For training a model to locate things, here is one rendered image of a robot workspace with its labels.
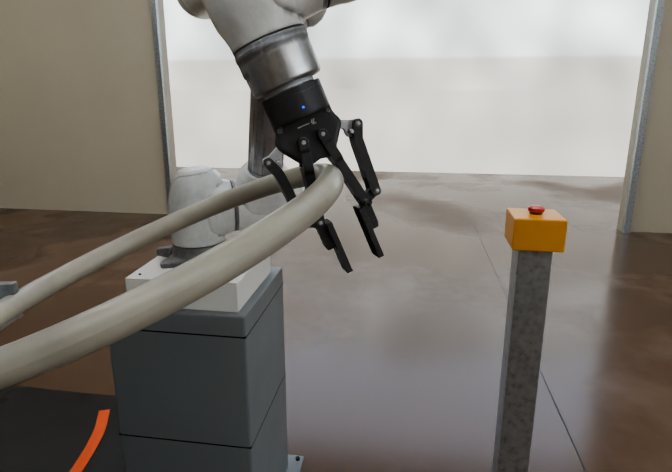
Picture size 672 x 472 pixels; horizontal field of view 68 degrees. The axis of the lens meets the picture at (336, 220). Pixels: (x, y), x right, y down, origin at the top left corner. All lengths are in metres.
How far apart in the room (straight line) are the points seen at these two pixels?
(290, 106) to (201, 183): 0.88
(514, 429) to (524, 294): 0.39
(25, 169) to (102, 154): 1.03
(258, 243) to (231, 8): 0.28
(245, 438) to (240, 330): 0.33
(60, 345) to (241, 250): 0.14
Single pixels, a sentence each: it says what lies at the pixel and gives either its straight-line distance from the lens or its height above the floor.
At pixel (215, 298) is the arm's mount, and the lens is 1.38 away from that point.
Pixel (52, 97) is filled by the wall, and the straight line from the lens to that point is 6.61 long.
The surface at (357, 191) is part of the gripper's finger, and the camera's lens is 0.62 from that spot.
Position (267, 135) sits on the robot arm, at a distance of 1.33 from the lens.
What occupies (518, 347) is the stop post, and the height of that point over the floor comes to 0.74.
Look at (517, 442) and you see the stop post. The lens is 1.54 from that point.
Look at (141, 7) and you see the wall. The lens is 6.03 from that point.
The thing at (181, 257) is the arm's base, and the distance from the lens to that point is 1.49.
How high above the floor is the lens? 1.37
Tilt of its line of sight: 14 degrees down
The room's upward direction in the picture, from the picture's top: straight up
